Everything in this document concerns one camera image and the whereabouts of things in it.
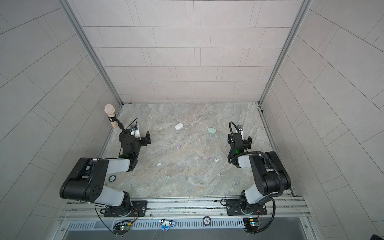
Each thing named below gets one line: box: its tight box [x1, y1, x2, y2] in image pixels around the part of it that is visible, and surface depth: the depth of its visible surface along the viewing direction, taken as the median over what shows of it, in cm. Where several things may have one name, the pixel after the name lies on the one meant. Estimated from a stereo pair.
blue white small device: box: [158, 218, 176, 232], surface depth 67 cm
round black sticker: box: [203, 215, 212, 227], surface depth 69 cm
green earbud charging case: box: [207, 127, 217, 135], surface depth 101 cm
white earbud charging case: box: [175, 123, 184, 131], surface depth 103 cm
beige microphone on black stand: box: [104, 103, 125, 132], surface depth 84 cm
